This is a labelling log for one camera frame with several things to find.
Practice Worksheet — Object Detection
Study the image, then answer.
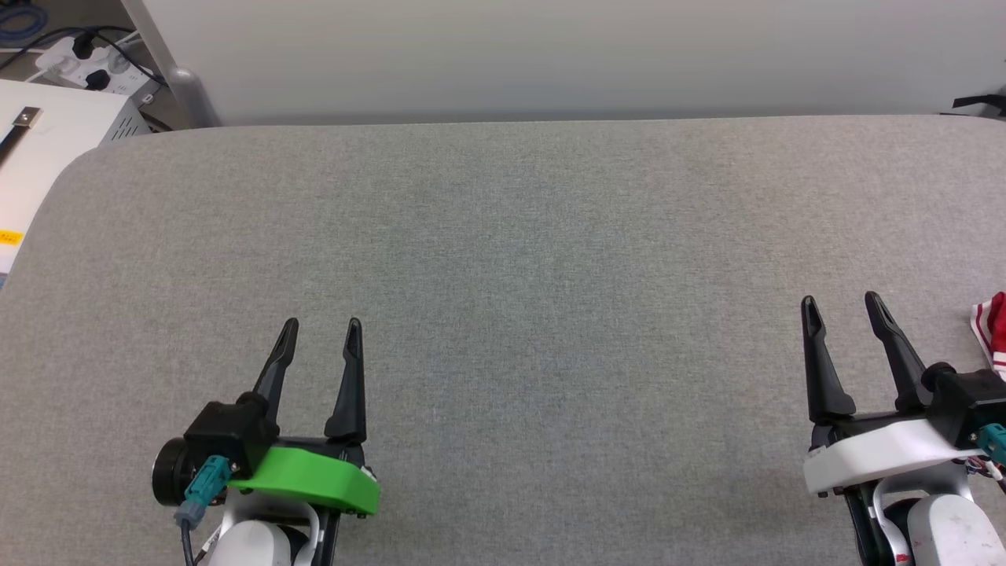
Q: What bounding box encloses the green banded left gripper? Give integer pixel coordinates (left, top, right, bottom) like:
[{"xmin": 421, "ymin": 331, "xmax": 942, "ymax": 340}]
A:
[{"xmin": 228, "ymin": 317, "xmax": 383, "ymax": 547}]

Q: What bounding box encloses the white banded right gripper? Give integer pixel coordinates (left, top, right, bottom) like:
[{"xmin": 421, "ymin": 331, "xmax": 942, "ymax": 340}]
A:
[{"xmin": 801, "ymin": 291, "xmax": 979, "ymax": 500}]

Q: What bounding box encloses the red basketball jersey number 23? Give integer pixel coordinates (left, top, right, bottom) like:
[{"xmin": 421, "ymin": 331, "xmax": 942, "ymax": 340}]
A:
[{"xmin": 971, "ymin": 291, "xmax": 1006, "ymax": 380}]

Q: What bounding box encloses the white appliance box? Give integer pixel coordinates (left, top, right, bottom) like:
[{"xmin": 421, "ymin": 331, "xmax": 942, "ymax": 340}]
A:
[{"xmin": 0, "ymin": 79, "xmax": 152, "ymax": 276}]

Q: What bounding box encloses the white power strip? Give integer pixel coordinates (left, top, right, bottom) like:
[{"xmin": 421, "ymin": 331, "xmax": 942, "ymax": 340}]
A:
[{"xmin": 33, "ymin": 35, "xmax": 158, "ymax": 97}]

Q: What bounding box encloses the black cable with teal plug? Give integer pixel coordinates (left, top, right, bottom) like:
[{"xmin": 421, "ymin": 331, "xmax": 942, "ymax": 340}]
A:
[
  {"xmin": 174, "ymin": 454, "xmax": 233, "ymax": 566},
  {"xmin": 977, "ymin": 423, "xmax": 1006, "ymax": 465}
]

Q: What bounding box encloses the black strap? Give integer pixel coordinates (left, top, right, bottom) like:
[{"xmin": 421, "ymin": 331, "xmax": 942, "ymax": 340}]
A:
[{"xmin": 951, "ymin": 94, "xmax": 1006, "ymax": 120}]

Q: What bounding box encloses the white metal frame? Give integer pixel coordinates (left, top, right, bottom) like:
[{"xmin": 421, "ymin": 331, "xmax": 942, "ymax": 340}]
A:
[{"xmin": 122, "ymin": 0, "xmax": 222, "ymax": 128}]

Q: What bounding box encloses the blue coiled cable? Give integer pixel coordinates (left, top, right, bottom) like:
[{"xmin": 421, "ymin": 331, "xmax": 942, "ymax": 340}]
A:
[{"xmin": 0, "ymin": 0, "xmax": 50, "ymax": 48}]

